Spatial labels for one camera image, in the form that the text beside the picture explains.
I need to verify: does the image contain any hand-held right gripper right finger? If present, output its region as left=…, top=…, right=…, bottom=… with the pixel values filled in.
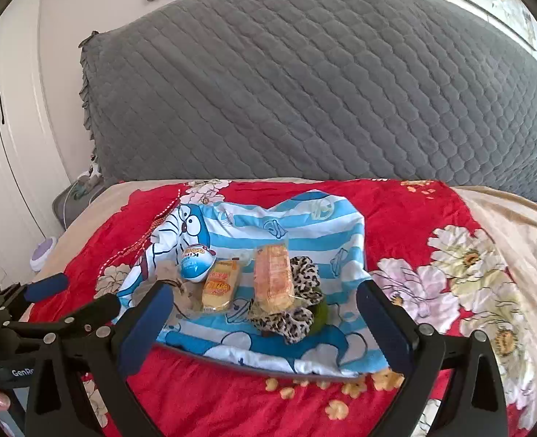
left=356, top=280, right=510, bottom=437

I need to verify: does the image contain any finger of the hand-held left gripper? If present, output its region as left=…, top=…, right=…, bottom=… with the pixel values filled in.
left=0, top=272, right=69, bottom=306
left=3, top=292, right=122, bottom=343

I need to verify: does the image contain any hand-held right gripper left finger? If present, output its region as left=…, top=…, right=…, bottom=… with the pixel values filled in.
left=24, top=280, right=174, bottom=437

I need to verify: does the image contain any sheer grey scrunchie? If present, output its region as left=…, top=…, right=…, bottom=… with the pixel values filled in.
left=157, top=273, right=205, bottom=324

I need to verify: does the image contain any green fuzzy scrunchie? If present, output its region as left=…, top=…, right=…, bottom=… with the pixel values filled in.
left=311, top=300, right=330, bottom=333

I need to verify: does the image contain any egg-shaped chocolate toy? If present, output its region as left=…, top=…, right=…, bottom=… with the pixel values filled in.
left=178, top=243, right=216, bottom=282

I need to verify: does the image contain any small yellow cake packet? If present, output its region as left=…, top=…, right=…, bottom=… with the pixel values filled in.
left=201, top=259, right=242, bottom=314

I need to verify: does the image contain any leopard print scrunchie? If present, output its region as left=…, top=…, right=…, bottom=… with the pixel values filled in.
left=250, top=256, right=327, bottom=344

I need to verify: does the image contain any long orange snack packet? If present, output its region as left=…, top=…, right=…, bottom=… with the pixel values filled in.
left=250, top=244, right=296, bottom=316

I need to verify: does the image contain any purple white round device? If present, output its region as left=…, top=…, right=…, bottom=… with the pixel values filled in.
left=29, top=237, right=60, bottom=271

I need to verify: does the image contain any grey bedside stool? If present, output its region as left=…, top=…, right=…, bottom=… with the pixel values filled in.
left=52, top=182, right=110, bottom=231

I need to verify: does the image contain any red floral blanket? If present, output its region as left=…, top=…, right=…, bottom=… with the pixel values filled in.
left=29, top=178, right=535, bottom=437

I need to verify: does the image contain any grey tray with cartoon cloth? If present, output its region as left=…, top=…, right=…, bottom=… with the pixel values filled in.
left=116, top=191, right=390, bottom=378

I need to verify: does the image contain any white wardrobe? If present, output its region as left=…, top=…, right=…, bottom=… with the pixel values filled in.
left=0, top=0, right=73, bottom=283

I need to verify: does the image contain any grey quilted headboard cover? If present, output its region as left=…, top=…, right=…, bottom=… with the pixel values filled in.
left=79, top=0, right=537, bottom=203

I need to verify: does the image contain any white charging cable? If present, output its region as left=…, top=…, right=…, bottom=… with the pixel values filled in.
left=61, top=182, right=84, bottom=228

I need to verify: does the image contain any floral wall picture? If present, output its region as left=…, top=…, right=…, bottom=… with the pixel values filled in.
left=453, top=0, right=537, bottom=51

